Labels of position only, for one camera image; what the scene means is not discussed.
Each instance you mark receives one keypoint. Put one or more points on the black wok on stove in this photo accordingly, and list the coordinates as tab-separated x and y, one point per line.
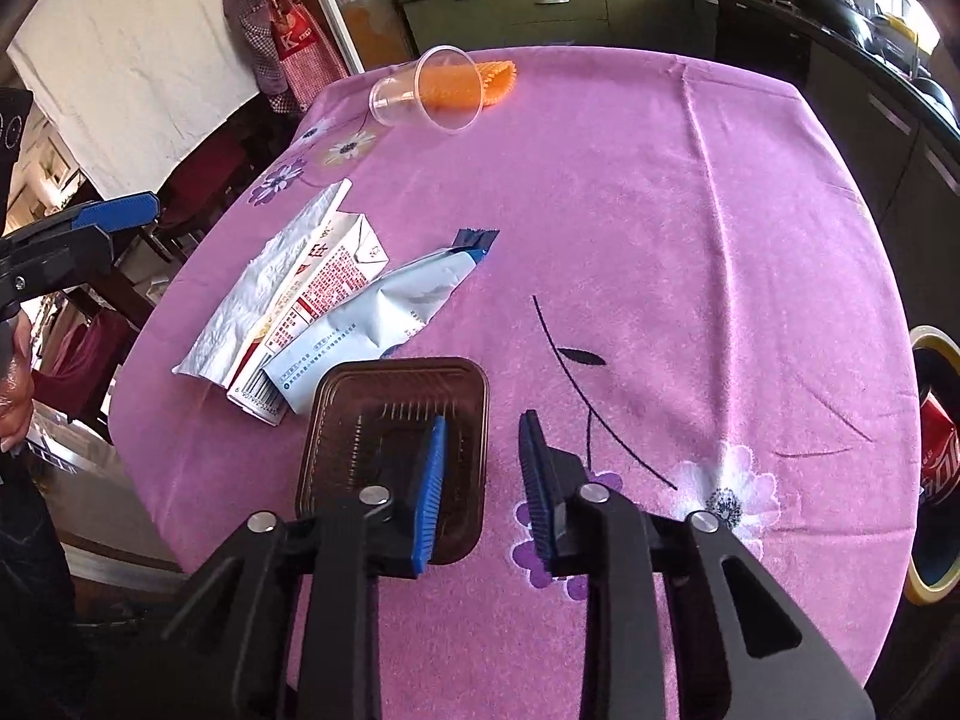
839	18

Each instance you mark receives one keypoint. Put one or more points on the red crushed soda can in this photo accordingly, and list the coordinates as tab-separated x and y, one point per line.
939	453

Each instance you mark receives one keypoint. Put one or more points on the red white paper carton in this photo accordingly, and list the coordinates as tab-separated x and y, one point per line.
320	258

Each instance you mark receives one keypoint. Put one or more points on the person left hand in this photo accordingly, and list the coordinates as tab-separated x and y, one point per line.
17	387

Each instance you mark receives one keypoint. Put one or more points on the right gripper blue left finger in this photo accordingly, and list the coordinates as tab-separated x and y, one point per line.
404	543

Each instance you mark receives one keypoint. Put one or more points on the blue white sachet wrapper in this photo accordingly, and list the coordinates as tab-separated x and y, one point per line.
376	319

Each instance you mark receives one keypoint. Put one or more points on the orange textured sponge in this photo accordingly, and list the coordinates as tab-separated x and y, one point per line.
467	87

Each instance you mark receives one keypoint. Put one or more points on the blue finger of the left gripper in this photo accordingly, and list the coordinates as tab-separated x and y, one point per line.
57	262
120	214

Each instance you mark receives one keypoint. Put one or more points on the green kitchen cabinets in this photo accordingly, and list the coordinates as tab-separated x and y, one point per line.
900	146

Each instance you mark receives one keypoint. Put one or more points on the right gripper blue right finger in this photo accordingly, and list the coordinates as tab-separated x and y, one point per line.
552	478

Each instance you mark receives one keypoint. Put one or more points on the yellow-rimmed dark trash bin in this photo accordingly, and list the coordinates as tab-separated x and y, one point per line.
933	570

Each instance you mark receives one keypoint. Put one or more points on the brown plastic tray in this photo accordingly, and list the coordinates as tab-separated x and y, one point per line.
368	421

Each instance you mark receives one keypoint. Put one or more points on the pink floral tablecloth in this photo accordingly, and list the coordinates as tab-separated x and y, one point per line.
685	280

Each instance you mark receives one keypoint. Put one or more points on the red checked hanging apron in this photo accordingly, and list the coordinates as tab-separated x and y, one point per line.
292	57

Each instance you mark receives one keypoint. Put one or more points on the clear plastic cup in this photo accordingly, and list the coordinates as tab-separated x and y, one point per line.
394	100

